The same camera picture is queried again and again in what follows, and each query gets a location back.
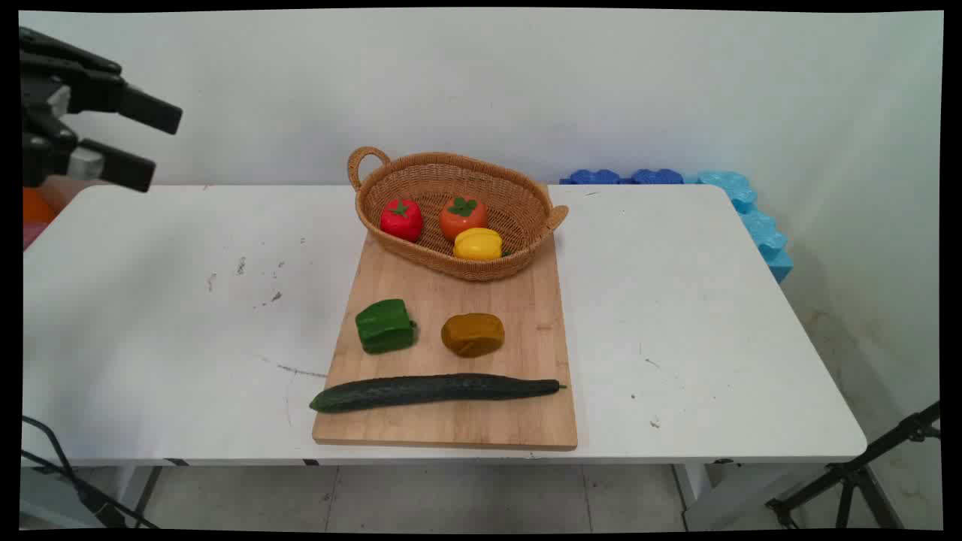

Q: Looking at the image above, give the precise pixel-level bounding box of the light blue-green foam mat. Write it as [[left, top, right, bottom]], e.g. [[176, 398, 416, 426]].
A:
[[682, 171, 794, 284]]

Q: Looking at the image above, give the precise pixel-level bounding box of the brown toy potato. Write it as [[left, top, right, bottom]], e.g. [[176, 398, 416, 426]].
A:
[[440, 313, 506, 358]]

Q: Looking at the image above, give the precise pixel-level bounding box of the black tripod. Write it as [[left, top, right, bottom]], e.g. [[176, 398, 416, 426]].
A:
[[765, 401, 942, 530]]

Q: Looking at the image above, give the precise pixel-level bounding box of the yellow toy bell pepper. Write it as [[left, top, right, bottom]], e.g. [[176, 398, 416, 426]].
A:
[[453, 227, 504, 261]]

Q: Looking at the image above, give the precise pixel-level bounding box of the wooden cutting board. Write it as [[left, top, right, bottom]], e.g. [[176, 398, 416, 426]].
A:
[[312, 186, 578, 452]]

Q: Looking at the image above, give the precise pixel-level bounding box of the long dark green cucumber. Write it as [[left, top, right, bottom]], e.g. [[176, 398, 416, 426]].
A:
[[309, 373, 567, 414]]

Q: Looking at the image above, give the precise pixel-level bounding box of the woven wicker basket with handles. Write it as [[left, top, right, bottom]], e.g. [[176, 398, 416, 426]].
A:
[[346, 146, 570, 283]]

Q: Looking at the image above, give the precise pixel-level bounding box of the dark metal table leg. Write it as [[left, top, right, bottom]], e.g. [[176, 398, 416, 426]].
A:
[[129, 465, 165, 527]]

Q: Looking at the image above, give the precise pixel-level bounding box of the green toy bell pepper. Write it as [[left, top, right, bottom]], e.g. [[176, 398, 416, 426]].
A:
[[355, 298, 418, 355]]

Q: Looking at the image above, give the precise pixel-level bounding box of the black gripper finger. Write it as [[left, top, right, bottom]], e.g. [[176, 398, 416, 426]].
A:
[[21, 129, 157, 193], [20, 27, 183, 136]]

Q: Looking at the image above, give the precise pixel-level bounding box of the white table leg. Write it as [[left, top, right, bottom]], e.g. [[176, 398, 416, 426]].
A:
[[671, 463, 820, 531]]

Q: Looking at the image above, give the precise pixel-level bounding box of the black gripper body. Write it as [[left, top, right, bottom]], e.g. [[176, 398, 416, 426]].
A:
[[20, 74, 50, 136]]

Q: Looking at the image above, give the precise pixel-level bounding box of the orange toy tomato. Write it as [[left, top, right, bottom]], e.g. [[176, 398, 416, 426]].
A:
[[439, 195, 489, 241]]

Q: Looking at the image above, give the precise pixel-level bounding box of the orange box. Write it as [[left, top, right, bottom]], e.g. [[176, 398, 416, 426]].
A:
[[23, 187, 58, 225]]

